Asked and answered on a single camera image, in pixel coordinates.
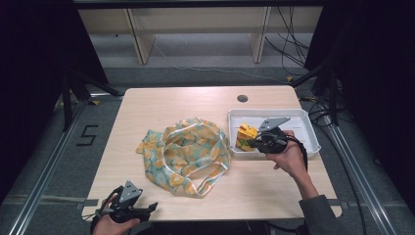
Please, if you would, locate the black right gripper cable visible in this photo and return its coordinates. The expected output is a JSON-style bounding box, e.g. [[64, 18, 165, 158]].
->
[[277, 131, 309, 172]]

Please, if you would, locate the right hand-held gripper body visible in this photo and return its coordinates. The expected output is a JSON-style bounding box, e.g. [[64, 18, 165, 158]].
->
[[255, 117, 292, 155]]

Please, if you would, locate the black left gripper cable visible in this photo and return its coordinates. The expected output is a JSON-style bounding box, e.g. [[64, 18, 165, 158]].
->
[[85, 186, 125, 226]]

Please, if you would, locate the black metal stand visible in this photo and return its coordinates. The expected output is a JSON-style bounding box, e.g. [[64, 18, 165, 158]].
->
[[61, 69, 124, 132], [289, 55, 341, 127]]

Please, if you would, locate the person's right hand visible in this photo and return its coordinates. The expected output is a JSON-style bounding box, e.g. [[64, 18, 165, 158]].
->
[[265, 129, 309, 180]]

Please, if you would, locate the person's left hand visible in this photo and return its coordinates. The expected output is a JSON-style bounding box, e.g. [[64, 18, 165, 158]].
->
[[92, 194, 142, 235]]

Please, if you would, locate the white floor cable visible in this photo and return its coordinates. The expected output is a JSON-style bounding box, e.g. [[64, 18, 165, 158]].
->
[[152, 40, 290, 83]]

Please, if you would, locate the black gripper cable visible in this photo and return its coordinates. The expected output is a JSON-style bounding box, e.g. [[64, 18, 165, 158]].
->
[[277, 131, 309, 172], [85, 186, 125, 226]]

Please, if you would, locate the yellow orange toy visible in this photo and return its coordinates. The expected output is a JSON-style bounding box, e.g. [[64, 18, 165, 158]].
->
[[236, 122, 259, 153]]

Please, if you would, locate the black floor cable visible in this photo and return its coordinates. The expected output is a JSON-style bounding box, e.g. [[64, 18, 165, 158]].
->
[[306, 96, 368, 235]]

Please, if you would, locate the aluminium floor rail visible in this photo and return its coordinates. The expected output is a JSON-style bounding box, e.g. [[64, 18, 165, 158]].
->
[[321, 114, 399, 235], [5, 94, 99, 235]]

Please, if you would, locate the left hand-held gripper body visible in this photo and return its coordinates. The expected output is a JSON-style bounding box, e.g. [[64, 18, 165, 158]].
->
[[109, 179, 152, 224]]

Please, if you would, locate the white plastic tray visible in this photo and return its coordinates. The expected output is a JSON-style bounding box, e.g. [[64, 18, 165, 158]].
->
[[226, 108, 322, 162]]

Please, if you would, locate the lemon print cloth bag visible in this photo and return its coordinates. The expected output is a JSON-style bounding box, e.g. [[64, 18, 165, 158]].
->
[[135, 117, 232, 199]]

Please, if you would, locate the dark curtain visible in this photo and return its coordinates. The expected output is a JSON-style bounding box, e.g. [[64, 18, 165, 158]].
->
[[303, 0, 415, 207], [0, 0, 110, 205]]

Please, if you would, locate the bundle of black cables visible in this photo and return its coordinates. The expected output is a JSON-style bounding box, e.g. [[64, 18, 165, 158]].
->
[[263, 5, 311, 77]]

